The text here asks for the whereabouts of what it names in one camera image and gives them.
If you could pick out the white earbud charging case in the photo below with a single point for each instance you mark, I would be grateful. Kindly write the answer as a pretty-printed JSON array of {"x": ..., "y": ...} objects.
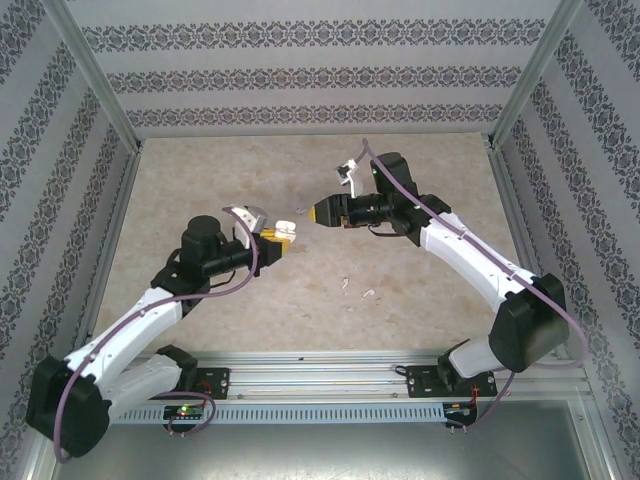
[{"x": 286, "y": 227}]

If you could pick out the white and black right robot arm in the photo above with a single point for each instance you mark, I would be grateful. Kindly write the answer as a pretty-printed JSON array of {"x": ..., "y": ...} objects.
[{"x": 470, "y": 250}]

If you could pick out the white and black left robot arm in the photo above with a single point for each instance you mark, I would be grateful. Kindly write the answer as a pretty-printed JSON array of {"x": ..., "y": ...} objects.
[{"x": 125, "y": 320}]

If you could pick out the small circuit board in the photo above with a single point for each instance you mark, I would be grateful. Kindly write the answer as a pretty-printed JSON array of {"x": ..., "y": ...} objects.
[{"x": 185, "y": 412}]

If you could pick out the grey metal sheet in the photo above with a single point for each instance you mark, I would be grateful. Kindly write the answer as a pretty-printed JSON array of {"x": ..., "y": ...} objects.
[{"x": 320, "y": 452}]

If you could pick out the aluminium side rail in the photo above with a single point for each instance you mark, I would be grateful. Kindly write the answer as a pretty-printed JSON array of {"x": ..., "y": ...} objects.
[
  {"x": 112, "y": 240},
  {"x": 530, "y": 240}
]

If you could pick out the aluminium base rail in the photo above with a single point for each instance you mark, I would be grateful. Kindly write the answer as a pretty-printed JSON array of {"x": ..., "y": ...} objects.
[{"x": 320, "y": 380}]

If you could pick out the aluminium frame post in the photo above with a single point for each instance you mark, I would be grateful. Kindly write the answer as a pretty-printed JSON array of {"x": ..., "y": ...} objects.
[
  {"x": 535, "y": 75},
  {"x": 95, "y": 75}
]

